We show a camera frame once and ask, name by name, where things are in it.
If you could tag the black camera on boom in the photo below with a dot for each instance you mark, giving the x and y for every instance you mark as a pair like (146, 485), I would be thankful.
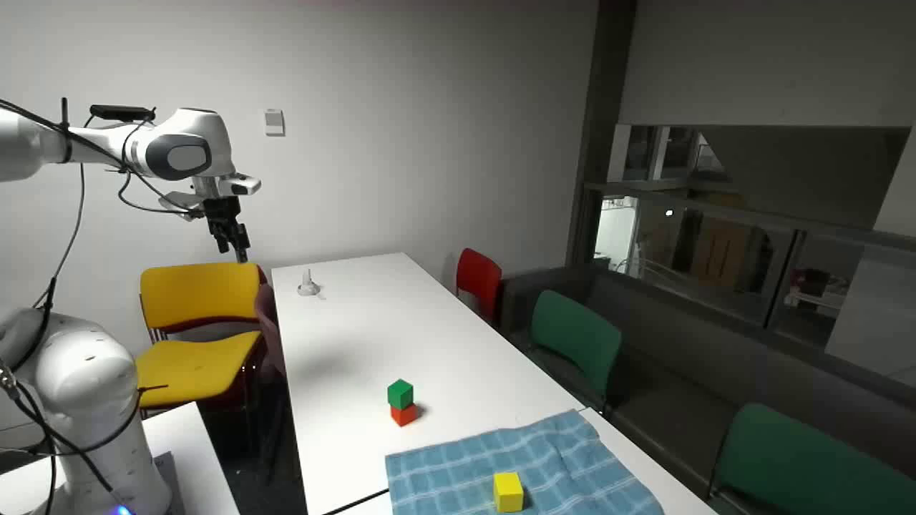
(120, 113)

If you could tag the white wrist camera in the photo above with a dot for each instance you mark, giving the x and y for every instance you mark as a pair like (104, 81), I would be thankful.
(243, 183)

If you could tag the far green chair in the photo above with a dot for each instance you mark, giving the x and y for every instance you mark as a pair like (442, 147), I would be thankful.
(572, 343)

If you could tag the yellow block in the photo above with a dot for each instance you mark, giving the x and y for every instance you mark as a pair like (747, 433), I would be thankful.
(508, 490)

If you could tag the small white object on table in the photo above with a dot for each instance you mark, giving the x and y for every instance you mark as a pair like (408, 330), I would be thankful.
(307, 284)

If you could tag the green chair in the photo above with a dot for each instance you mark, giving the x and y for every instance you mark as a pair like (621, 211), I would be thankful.
(572, 343)
(788, 468)

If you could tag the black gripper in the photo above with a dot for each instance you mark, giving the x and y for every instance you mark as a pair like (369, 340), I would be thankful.
(224, 224)

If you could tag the yellow chair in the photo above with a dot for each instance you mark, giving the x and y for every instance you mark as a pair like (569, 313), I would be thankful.
(204, 332)

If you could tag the green block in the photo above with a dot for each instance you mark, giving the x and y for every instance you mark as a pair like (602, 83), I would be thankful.
(397, 393)

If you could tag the white wall switch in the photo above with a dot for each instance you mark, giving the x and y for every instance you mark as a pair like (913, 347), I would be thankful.
(274, 120)

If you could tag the red chair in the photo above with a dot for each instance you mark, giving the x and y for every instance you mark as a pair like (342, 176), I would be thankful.
(479, 284)

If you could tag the red block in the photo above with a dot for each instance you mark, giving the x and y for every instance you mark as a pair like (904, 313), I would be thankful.
(405, 416)

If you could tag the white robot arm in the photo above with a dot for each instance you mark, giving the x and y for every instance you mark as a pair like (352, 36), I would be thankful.
(74, 380)

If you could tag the near green chair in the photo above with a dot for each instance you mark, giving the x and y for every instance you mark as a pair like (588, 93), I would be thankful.
(788, 468)

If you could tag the blue checkered towel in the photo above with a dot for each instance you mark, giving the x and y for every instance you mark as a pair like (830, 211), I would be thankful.
(561, 465)

